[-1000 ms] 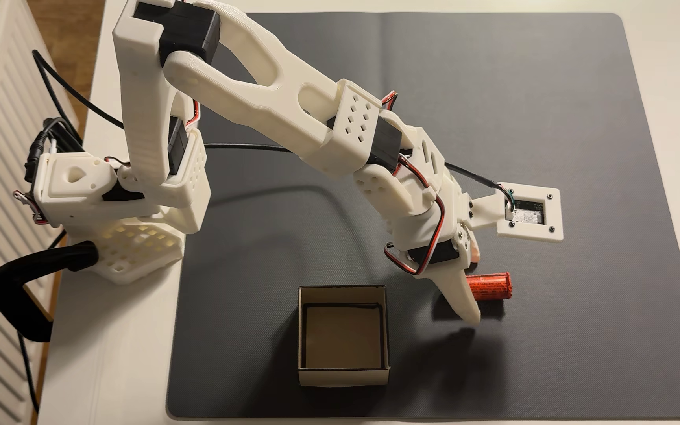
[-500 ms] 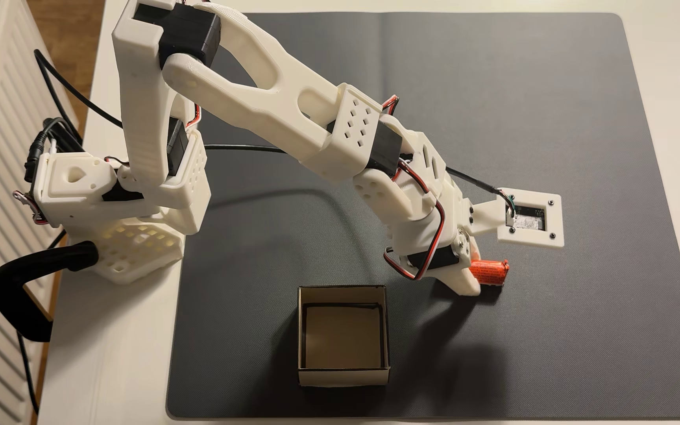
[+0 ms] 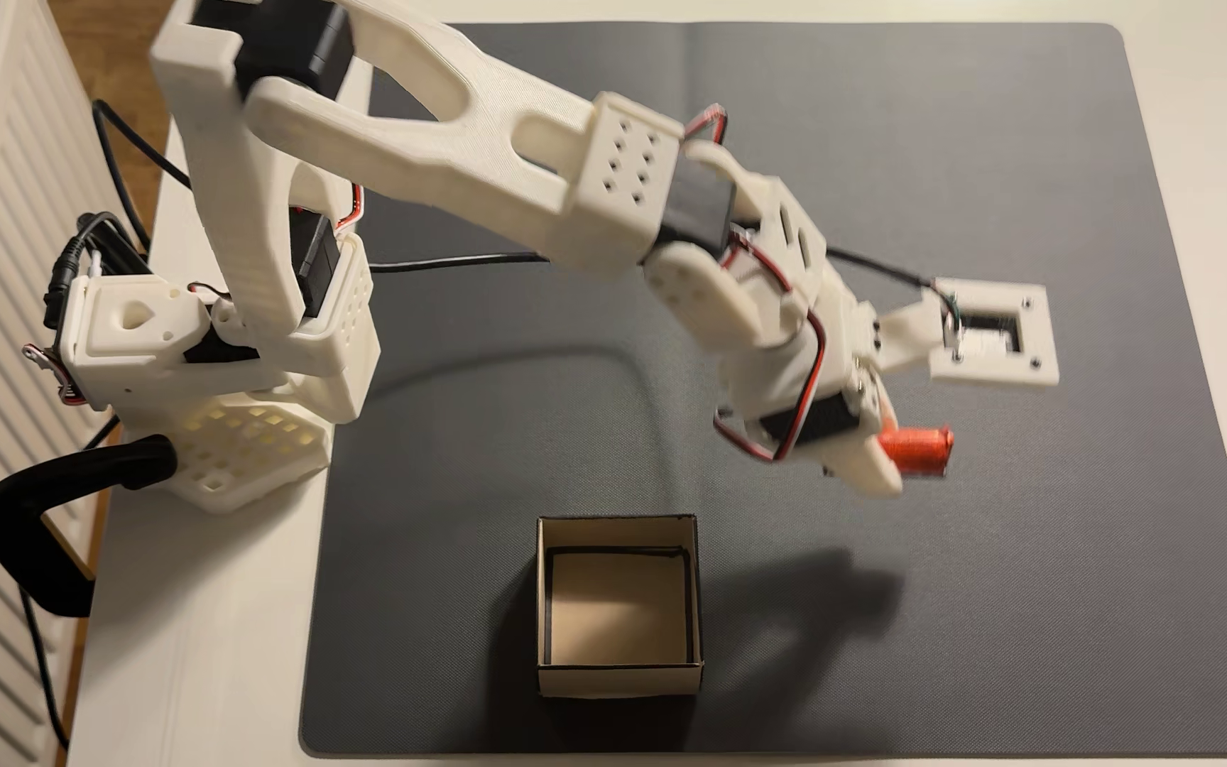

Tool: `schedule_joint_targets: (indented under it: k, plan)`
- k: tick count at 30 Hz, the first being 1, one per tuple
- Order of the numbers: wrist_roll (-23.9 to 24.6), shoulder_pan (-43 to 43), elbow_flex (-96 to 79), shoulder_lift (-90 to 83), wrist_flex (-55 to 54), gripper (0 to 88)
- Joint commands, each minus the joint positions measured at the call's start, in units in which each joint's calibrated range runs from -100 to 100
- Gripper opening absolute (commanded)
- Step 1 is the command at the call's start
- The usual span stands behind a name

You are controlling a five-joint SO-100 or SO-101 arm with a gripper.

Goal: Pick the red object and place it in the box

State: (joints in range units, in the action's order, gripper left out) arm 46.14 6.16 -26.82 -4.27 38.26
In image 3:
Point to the red cylinder object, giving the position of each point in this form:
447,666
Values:
922,450

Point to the open cardboard box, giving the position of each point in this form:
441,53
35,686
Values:
619,607

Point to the grey table mat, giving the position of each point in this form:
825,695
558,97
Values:
997,586

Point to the black table clamp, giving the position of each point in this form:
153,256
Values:
28,511

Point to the white square camera mount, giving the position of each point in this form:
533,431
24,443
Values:
997,330

